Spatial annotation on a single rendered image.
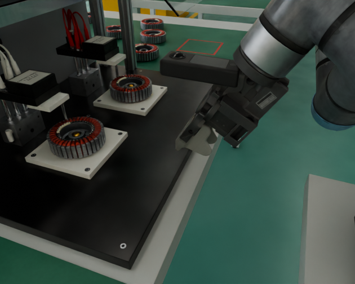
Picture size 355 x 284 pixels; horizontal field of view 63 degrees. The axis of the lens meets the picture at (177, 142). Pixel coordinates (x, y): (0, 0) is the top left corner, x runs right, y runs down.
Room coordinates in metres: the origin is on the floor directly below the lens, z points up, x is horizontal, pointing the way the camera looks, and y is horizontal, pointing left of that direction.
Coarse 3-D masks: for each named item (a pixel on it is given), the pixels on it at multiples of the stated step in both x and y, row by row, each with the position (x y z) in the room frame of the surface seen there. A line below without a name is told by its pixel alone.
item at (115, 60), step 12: (96, 36) 0.78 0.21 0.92; (60, 48) 0.75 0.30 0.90; (72, 48) 0.75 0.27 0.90; (84, 48) 0.73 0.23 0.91; (96, 48) 0.71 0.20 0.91; (108, 48) 0.72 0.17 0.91; (96, 60) 0.72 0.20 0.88; (108, 60) 0.71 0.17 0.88; (120, 60) 0.73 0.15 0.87; (84, 72) 0.77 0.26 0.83
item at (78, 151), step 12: (72, 120) 0.54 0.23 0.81; (84, 120) 0.53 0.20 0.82; (96, 120) 0.53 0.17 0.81; (48, 132) 0.49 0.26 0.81; (60, 132) 0.49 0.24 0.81; (72, 132) 0.50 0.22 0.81; (84, 132) 0.50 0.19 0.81; (96, 132) 0.48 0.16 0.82; (60, 144) 0.45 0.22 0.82; (72, 144) 0.44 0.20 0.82; (84, 144) 0.45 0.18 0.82; (96, 144) 0.46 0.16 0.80; (60, 156) 0.44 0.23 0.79; (72, 156) 0.44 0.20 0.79; (84, 156) 0.44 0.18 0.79
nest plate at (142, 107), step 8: (152, 88) 0.75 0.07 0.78; (160, 88) 0.75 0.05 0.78; (104, 96) 0.71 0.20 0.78; (152, 96) 0.71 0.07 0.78; (160, 96) 0.72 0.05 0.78; (96, 104) 0.67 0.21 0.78; (104, 104) 0.66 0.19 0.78; (112, 104) 0.66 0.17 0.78; (120, 104) 0.66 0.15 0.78; (128, 104) 0.66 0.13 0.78; (136, 104) 0.66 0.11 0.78; (144, 104) 0.66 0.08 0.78; (152, 104) 0.67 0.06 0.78; (128, 112) 0.64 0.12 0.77; (136, 112) 0.63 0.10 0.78; (144, 112) 0.63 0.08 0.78
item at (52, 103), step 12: (24, 72) 0.54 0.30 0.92; (36, 72) 0.54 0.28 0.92; (12, 84) 0.49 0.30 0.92; (24, 84) 0.49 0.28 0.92; (36, 84) 0.49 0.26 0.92; (48, 84) 0.52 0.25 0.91; (0, 96) 0.50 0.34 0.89; (12, 96) 0.49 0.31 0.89; (24, 96) 0.48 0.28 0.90; (36, 96) 0.48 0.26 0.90; (48, 96) 0.51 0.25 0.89; (60, 96) 0.52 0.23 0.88; (24, 108) 0.56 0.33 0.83; (36, 108) 0.48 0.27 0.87; (48, 108) 0.47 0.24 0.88
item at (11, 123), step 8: (24, 112) 0.55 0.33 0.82; (32, 112) 0.55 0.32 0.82; (40, 112) 0.57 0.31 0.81; (0, 120) 0.52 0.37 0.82; (16, 120) 0.52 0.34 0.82; (24, 120) 0.53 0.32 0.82; (32, 120) 0.54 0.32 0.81; (40, 120) 0.56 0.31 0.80; (0, 128) 0.51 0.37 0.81; (8, 128) 0.51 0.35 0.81; (16, 128) 0.50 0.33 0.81; (24, 128) 0.52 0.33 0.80; (32, 128) 0.54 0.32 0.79; (40, 128) 0.55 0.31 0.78; (16, 136) 0.50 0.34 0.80; (24, 136) 0.51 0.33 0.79; (32, 136) 0.53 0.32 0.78; (16, 144) 0.50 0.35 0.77; (24, 144) 0.51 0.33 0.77
